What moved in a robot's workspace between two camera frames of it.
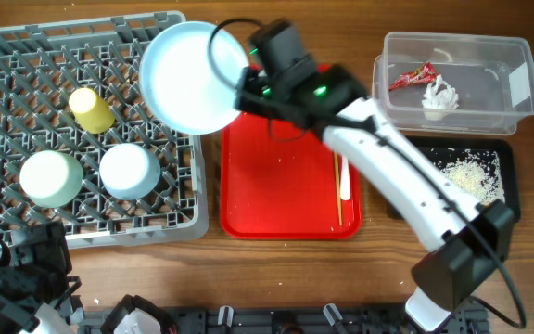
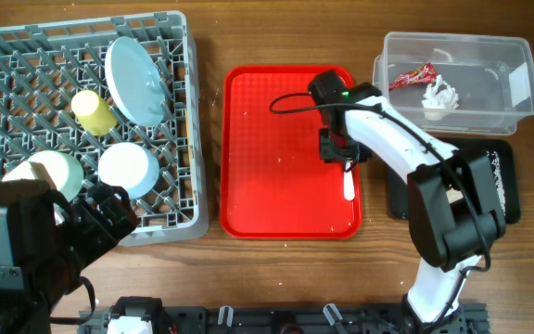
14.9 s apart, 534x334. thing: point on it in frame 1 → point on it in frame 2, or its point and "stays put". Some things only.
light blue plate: (188, 75) → (135, 81)
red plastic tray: (279, 183) stays put
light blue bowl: (130, 172) stays put
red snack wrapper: (425, 73) stays put
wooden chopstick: (338, 186) → (187, 128)
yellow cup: (94, 113) stays put
